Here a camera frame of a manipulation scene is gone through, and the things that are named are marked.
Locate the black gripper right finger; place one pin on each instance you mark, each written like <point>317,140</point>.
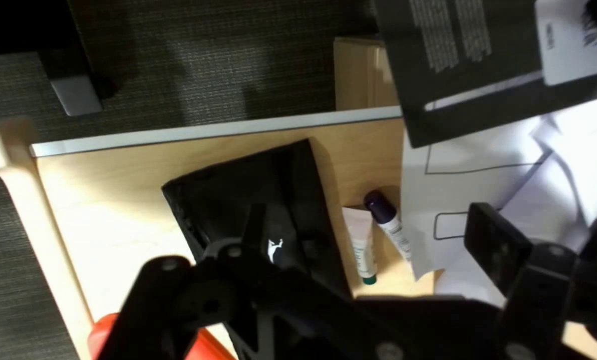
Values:
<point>545,281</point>

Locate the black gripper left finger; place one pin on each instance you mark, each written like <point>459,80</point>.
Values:
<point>180,292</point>

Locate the black bag with kangaroo print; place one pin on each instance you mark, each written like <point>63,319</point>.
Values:
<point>245,187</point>

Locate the wooden sliding tray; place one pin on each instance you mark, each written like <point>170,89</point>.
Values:
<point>111,213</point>

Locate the red oblong case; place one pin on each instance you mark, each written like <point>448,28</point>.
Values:
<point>206,350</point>

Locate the white paper sheet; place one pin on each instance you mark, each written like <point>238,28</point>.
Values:
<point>486,180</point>

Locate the white tube purple cap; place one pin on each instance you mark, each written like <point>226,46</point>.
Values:
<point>385,213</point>

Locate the white tube green cap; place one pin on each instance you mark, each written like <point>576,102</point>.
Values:
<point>364,247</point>

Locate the grey metal foot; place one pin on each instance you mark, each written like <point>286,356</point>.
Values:
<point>76,93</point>

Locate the black printed booklet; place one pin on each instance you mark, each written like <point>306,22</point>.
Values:
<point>472,66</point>

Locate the wooden drawer cabinet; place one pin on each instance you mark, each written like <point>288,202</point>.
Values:
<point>361,73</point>

